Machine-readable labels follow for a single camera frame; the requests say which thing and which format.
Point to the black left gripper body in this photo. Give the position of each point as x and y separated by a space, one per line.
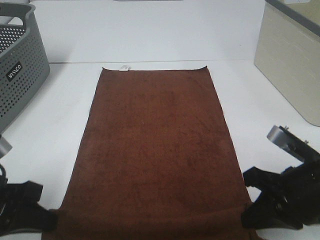
11 197

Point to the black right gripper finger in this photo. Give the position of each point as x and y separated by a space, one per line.
261 215
263 180

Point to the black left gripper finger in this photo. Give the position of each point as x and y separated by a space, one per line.
40 219
29 190

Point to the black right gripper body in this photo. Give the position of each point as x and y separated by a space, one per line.
298 193

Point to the brown towel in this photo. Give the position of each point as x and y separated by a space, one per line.
155 162

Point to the grey perforated plastic basket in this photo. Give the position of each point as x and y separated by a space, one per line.
24 65

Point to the beige storage bin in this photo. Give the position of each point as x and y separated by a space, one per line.
288 53

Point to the white towel care label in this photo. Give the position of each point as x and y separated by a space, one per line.
125 68

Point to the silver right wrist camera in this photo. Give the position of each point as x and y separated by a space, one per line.
285 140

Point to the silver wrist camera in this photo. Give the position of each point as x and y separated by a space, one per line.
5 146
285 140

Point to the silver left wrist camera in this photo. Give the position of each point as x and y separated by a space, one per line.
5 146

